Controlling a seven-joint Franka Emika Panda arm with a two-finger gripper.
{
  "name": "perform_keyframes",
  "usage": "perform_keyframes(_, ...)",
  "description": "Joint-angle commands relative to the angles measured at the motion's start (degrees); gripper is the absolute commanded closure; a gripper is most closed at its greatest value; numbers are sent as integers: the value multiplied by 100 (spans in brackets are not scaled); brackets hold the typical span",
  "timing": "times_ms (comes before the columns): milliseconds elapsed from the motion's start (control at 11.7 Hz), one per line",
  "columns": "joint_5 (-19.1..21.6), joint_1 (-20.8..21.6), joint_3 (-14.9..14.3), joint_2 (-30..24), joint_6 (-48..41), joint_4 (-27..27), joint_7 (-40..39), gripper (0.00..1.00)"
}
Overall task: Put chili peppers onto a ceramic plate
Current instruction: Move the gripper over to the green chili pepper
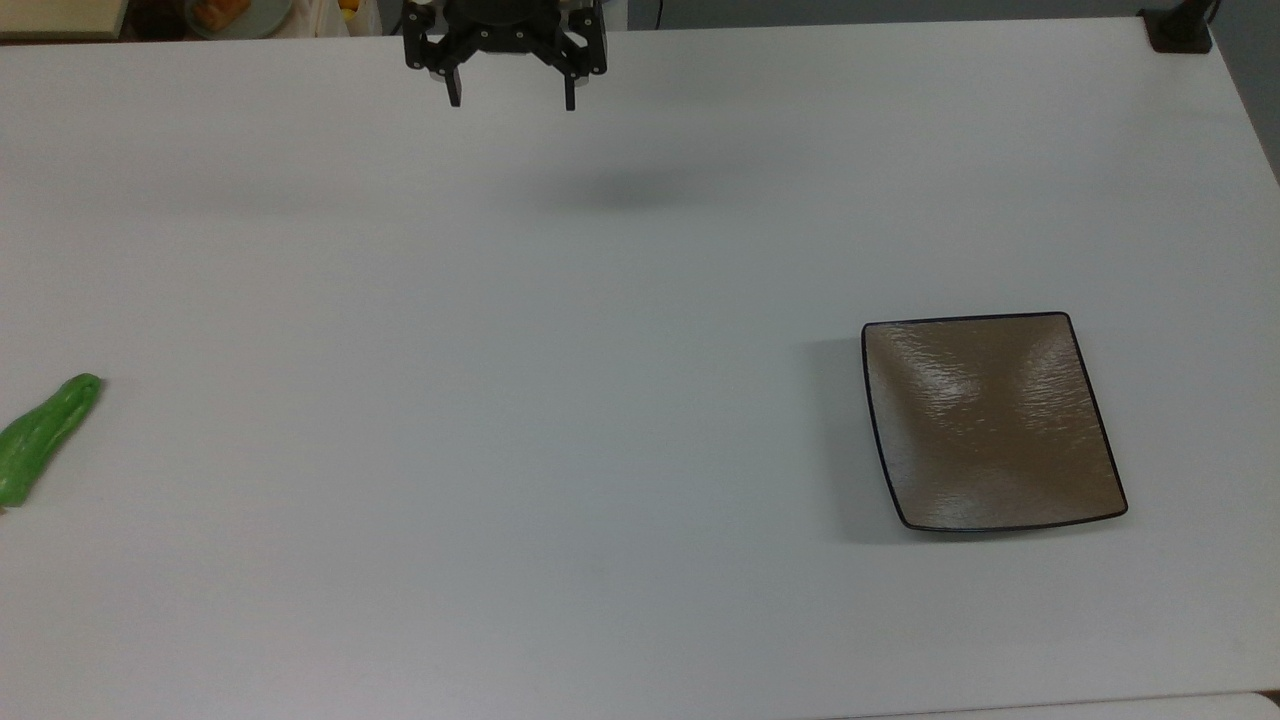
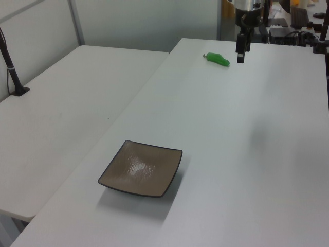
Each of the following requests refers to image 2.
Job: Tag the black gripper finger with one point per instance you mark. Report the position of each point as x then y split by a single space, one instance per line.
240 49
247 43

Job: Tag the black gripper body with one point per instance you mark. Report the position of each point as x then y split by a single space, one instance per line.
249 18

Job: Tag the green chili pepper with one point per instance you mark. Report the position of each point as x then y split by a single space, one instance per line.
217 58

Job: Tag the square brown ceramic plate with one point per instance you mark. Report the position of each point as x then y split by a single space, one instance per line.
141 168

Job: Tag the thin black vertical pole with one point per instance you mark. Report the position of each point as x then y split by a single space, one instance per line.
266 13

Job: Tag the brown wooden panel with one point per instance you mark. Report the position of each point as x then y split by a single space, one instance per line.
227 7

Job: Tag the black electronics box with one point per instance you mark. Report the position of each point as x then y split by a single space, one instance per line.
281 34

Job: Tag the dark ribbed block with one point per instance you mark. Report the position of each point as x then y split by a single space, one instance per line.
299 16

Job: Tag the black computer mouse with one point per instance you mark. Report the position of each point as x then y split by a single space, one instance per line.
318 15

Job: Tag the black clamp stand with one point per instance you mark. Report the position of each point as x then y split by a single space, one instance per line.
322 36

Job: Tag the grey partition frame post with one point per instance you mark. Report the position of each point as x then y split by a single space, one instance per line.
76 21

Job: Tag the black camera stand pole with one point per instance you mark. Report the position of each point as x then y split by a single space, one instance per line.
10 65

